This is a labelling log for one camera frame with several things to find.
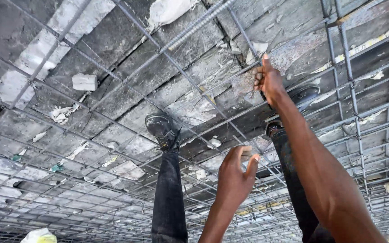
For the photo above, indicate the white concrete spacer block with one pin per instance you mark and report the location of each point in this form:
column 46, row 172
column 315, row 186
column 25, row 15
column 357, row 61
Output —
column 84, row 82

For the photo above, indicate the large white crumpled bag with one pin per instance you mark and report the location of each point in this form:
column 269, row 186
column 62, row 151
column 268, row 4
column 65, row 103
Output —
column 167, row 11

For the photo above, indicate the small white concrete chunk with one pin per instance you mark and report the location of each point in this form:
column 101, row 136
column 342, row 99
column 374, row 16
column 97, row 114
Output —
column 214, row 142
column 201, row 174

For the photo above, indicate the black right boot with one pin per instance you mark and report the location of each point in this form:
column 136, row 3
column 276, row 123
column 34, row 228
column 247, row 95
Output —
column 304, row 94

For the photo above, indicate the person's left hand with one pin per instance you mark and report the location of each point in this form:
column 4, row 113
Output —
column 235, row 179

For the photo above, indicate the person's trouser leg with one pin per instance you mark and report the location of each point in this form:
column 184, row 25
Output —
column 169, row 199
column 294, row 182

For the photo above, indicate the black boot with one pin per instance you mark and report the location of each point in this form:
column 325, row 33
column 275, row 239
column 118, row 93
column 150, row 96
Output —
column 162, row 130
column 304, row 94

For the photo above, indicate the person's right trouser leg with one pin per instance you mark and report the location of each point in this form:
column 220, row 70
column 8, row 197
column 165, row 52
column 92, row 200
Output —
column 294, row 182

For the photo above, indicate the person's left trouser leg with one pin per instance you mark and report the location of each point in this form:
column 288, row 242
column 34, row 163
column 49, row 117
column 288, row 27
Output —
column 169, row 199

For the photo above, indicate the black left boot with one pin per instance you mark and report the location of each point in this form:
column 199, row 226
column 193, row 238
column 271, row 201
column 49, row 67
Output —
column 162, row 130

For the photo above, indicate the crumpled white paper scrap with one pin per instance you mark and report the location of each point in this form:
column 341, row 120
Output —
column 61, row 113

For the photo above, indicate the green plastic scrap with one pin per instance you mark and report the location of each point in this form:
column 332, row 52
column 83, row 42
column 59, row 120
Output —
column 56, row 167
column 17, row 157

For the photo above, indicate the black tying tool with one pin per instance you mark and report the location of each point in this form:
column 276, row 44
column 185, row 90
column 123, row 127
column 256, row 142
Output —
column 267, row 101

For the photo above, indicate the person's right hand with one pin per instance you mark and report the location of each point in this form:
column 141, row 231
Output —
column 271, row 84

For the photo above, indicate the white and yellow bag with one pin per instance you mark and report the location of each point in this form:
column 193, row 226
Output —
column 39, row 236

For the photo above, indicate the steel rebar mesh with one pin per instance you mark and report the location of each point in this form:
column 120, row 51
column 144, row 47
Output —
column 194, row 79

